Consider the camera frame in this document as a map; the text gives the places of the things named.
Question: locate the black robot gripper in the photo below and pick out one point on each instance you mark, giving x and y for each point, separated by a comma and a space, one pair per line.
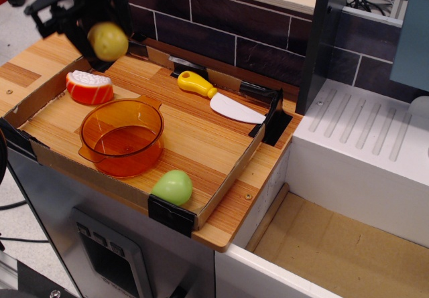
70, 16

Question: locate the yellow toy potato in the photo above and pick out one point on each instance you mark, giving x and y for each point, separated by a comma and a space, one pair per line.
108, 41

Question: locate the orange transparent plastic pot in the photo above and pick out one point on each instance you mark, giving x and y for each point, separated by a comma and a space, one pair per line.
123, 138

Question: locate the cardboard fence with black tape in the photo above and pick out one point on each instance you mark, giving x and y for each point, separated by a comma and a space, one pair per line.
225, 159

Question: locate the toy salmon sushi piece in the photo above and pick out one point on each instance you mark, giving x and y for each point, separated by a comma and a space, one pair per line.
88, 88

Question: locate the green toy pear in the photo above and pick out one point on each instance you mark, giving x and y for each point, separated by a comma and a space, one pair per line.
174, 187

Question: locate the silver toy oven front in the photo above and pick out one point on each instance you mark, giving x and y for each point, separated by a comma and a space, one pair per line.
108, 248

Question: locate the white toy sink unit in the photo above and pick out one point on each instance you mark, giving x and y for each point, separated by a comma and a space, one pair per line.
345, 213

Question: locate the teal plastic bin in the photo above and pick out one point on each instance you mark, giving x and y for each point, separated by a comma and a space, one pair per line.
410, 66

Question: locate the yellow handled toy knife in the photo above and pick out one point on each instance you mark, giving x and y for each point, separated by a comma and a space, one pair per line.
195, 83

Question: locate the dark grey vertical post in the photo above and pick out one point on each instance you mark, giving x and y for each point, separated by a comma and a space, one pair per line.
327, 14

